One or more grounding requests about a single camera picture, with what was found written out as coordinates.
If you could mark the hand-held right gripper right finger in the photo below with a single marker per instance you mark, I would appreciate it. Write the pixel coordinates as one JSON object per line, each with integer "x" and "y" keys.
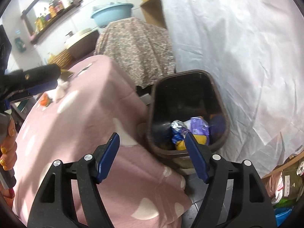
{"x": 197, "y": 159}

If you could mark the amber bottle with yellow label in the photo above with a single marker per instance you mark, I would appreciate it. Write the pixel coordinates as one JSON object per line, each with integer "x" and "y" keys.
{"x": 52, "y": 9}

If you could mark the light wooden cabinet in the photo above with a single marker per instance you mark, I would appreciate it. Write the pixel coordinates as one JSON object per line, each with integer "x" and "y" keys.
{"x": 153, "y": 11}

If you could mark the green hanging packet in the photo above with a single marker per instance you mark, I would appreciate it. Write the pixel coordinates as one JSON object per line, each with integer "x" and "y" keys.
{"x": 20, "y": 44}

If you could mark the white sheet cover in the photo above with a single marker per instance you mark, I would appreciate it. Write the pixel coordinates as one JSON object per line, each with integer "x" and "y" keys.
{"x": 237, "y": 52}

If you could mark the floral cloth cover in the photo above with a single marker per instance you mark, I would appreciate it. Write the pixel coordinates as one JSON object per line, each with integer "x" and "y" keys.
{"x": 133, "y": 47}

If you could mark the dark soy sauce bottle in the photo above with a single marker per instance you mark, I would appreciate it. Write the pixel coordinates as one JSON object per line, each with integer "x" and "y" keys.
{"x": 59, "y": 4}

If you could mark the person's left hand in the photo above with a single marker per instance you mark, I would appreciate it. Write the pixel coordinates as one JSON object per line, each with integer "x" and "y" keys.
{"x": 8, "y": 154}

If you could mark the brown pot with white lid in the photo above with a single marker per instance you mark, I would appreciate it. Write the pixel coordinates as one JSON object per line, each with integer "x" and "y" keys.
{"x": 83, "y": 42}

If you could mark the purple plastic bag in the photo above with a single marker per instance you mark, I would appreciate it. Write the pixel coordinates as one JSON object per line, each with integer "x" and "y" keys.
{"x": 199, "y": 125}

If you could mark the pink polka dot tablecloth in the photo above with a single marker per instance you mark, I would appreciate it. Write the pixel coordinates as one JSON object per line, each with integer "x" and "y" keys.
{"x": 95, "y": 114}

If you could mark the light blue plastic basin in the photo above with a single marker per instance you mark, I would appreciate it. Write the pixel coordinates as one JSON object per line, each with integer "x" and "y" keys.
{"x": 114, "y": 16}

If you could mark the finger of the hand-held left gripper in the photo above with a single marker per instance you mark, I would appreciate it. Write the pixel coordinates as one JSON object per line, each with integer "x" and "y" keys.
{"x": 40, "y": 89}
{"x": 38, "y": 74}

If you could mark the wooden framed mirror shelf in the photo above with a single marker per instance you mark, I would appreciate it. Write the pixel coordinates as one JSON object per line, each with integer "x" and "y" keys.
{"x": 28, "y": 16}

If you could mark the dark brown trash bin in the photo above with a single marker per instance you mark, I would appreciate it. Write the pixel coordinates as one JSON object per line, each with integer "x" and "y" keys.
{"x": 185, "y": 92}

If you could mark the yellow foam fruit net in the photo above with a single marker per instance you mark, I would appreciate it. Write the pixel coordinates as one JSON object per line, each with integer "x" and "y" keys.
{"x": 199, "y": 139}

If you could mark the yellow green seasoning packets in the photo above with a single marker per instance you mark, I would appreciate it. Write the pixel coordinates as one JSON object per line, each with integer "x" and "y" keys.
{"x": 40, "y": 22}

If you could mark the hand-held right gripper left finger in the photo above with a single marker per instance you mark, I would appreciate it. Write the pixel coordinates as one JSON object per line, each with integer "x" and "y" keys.
{"x": 108, "y": 159}

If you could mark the blue foil snack wrapper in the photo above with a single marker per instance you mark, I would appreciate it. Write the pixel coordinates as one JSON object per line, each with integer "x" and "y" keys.
{"x": 178, "y": 130}

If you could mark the wicker wash basin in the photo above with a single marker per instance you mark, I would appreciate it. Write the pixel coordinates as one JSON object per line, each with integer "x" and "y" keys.
{"x": 60, "y": 59}

